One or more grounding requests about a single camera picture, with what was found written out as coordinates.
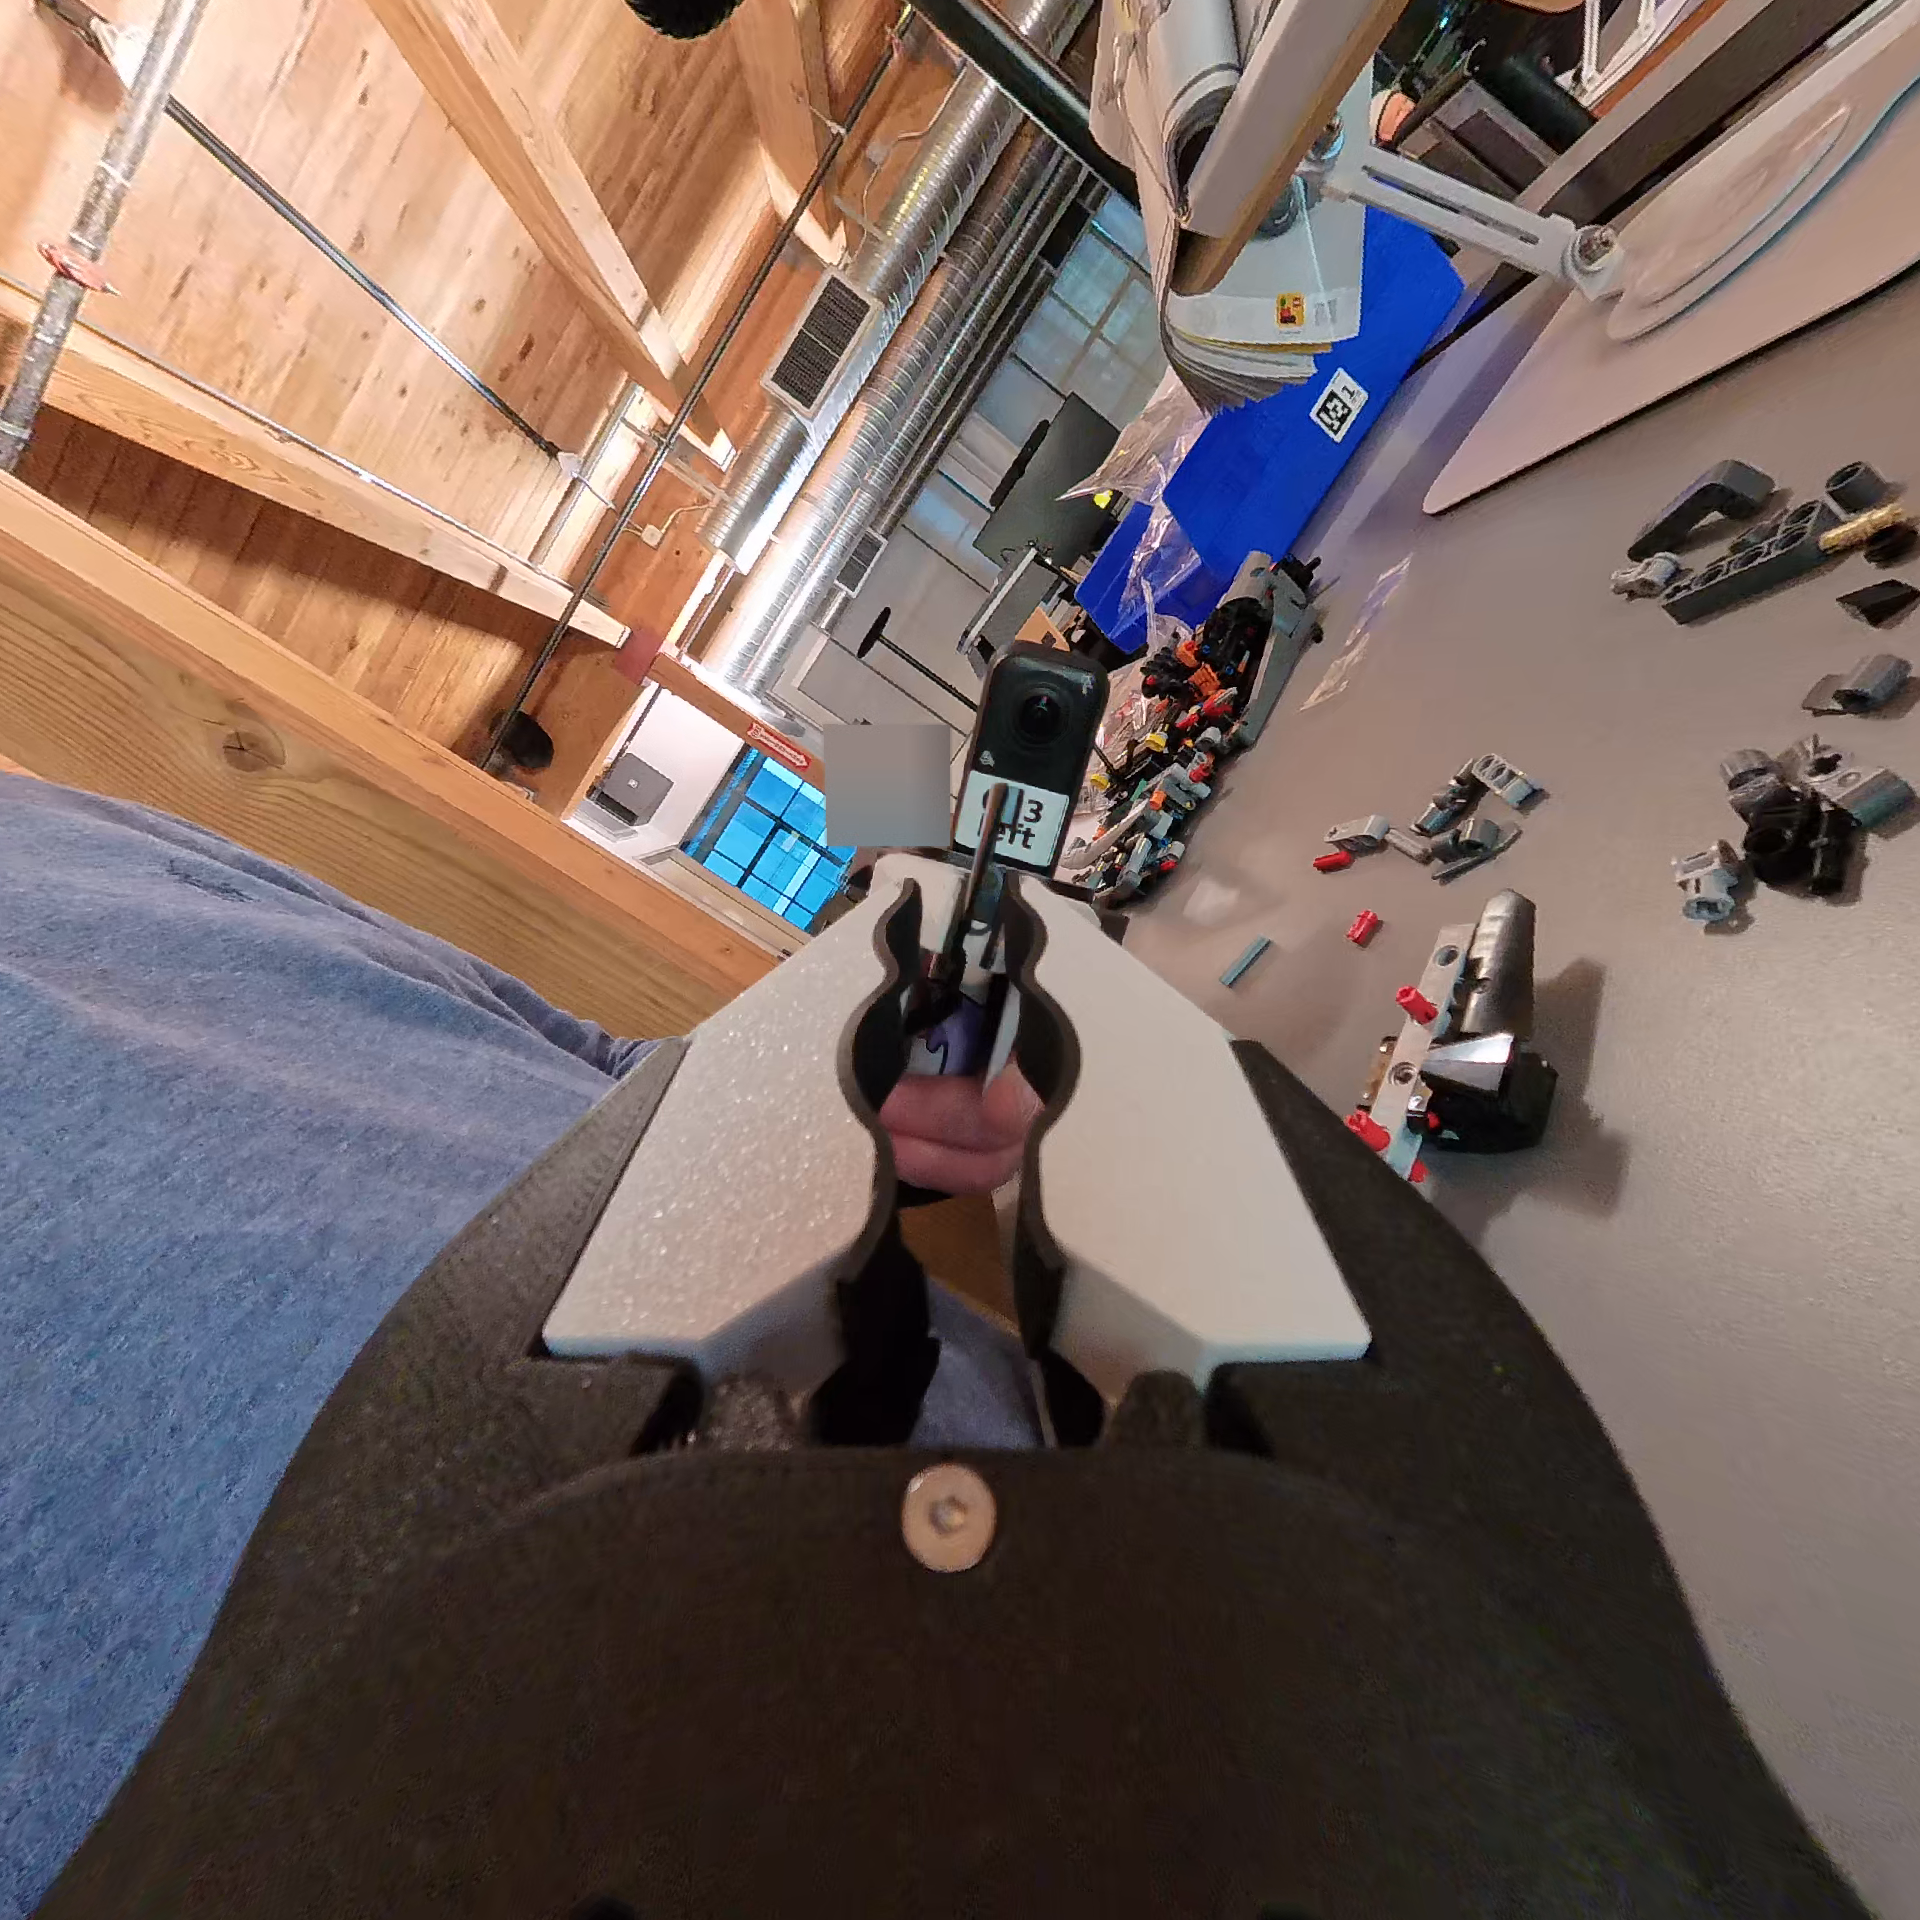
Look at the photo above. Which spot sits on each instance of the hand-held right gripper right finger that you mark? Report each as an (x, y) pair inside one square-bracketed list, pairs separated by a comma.
[(1199, 1186)]

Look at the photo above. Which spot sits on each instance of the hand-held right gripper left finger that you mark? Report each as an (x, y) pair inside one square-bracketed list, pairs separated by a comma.
[(706, 1186)]

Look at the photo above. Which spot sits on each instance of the long black lego axle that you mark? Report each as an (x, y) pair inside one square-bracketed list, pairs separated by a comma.
[(969, 896)]

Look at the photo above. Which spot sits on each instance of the long light grey lego beam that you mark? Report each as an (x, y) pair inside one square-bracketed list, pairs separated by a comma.
[(1400, 1057)]

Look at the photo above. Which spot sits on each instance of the black angled lego piece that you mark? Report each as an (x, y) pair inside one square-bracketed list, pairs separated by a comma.
[(1492, 1097)]

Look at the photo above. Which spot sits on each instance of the dark curved lego panel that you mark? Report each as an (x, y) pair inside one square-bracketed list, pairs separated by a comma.
[(1492, 960)]

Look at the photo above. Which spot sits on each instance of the partly built lego model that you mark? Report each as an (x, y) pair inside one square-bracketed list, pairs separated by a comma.
[(1187, 736)]

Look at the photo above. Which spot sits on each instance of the small bluish grey lego piece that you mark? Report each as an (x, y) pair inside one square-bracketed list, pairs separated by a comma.
[(1244, 960)]

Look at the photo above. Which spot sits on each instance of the cluster of grey lego connectors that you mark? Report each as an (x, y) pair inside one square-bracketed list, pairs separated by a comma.
[(1463, 818)]

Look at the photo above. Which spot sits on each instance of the lego instruction booklet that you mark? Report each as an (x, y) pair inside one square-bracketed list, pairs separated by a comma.
[(1262, 179)]

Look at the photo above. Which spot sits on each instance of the small light grey lego connector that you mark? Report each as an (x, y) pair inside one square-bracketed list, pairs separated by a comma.
[(1711, 884), (1645, 576)]

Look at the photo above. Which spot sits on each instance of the dark grey curved lego brick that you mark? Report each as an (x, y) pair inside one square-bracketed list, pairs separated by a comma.
[(1704, 511)]

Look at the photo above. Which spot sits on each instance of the cluster of dark lego connectors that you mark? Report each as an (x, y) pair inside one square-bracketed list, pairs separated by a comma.
[(1811, 818)]

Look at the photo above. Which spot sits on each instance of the dark grey angled lego beam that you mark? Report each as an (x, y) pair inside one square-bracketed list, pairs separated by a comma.
[(1755, 567)]

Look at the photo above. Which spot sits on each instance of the small grey lego brick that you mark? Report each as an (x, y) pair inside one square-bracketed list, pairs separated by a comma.
[(1864, 684)]

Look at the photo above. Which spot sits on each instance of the small black lego slope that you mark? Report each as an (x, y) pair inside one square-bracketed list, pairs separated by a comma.
[(1879, 601)]

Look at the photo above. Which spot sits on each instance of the dark grey lego bushing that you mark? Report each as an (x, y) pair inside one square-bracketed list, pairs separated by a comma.
[(1855, 486)]

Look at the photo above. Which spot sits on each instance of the person's left hand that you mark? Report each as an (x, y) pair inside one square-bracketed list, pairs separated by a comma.
[(960, 1133)]

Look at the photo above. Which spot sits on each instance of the black monitor screen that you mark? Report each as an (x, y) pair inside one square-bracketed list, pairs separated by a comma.
[(1052, 482)]

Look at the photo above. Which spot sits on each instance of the window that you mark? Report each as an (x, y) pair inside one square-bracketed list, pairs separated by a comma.
[(769, 840)]

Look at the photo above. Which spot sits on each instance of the blue storage bin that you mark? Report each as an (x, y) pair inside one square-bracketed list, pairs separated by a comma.
[(1262, 498)]

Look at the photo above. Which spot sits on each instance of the small clear plastic bag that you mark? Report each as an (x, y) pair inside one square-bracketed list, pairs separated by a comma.
[(1350, 621)]

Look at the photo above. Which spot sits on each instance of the red pin with grey connector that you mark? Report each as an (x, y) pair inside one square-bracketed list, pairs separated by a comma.
[(1358, 840)]

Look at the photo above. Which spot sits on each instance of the person's blue clothing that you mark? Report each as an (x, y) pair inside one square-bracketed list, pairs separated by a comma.
[(272, 1261)]

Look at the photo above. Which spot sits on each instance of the white device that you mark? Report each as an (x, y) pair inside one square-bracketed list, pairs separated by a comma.
[(1563, 179)]

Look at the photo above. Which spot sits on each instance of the wooden ceiling beams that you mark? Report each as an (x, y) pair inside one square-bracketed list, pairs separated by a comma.
[(301, 330)]

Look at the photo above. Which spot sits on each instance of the silver ventilation duct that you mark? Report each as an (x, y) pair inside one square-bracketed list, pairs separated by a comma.
[(901, 301)]

